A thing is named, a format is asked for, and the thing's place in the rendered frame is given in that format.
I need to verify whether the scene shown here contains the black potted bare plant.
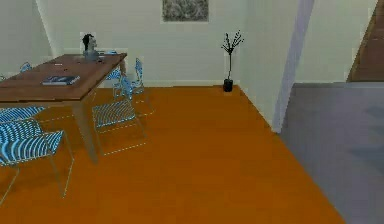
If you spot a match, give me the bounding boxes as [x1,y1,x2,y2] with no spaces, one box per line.
[220,30,245,93]

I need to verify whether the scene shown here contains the grey bust statue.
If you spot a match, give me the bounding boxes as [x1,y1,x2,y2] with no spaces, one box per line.
[81,33,100,62]

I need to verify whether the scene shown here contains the brown wooden dining table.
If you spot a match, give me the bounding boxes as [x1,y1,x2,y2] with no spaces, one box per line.
[0,52,129,165]

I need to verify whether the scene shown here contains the blue book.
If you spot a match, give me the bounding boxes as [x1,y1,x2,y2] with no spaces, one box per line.
[41,75,81,87]

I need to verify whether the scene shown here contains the brown wooden door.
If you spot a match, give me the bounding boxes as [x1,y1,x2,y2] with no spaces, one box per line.
[346,0,384,83]

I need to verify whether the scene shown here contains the blue wire chair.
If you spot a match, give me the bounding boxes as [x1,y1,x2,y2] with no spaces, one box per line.
[18,61,34,74]
[113,57,155,117]
[0,105,47,124]
[0,117,75,205]
[91,75,148,156]

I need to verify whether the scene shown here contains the grey framed wall picture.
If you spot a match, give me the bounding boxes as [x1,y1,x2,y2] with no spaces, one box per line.
[161,0,210,23]

